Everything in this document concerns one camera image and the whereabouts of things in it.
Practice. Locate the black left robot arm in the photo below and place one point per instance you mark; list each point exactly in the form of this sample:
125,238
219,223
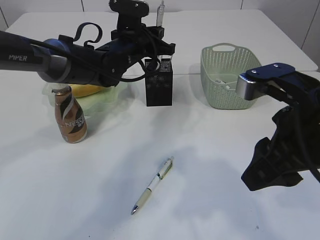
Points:
130,56

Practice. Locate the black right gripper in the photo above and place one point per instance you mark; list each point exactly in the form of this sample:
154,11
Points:
295,144

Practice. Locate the large white paper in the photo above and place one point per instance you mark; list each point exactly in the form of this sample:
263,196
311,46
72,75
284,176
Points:
222,83

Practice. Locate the green wavy glass plate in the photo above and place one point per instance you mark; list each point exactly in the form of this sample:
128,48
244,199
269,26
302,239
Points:
101,101

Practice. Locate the black mesh pen holder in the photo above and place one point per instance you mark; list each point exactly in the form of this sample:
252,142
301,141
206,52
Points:
159,88

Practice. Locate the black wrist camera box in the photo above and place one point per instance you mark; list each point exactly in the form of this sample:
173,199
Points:
250,84

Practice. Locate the green plastic woven basket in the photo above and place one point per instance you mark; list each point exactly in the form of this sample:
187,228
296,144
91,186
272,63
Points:
225,61

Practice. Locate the grey grip pen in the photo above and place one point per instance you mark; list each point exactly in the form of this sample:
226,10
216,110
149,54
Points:
160,14

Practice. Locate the brown coffee drink bottle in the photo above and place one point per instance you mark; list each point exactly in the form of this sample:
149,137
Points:
68,114

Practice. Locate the cream grip pen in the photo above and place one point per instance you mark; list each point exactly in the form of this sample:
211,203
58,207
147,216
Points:
152,185

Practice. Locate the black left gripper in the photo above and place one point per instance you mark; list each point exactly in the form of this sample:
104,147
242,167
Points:
148,39

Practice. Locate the sugared bread roll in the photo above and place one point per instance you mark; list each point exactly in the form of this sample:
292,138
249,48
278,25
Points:
80,91

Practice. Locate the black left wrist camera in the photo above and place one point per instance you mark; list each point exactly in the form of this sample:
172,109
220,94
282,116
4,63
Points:
130,13

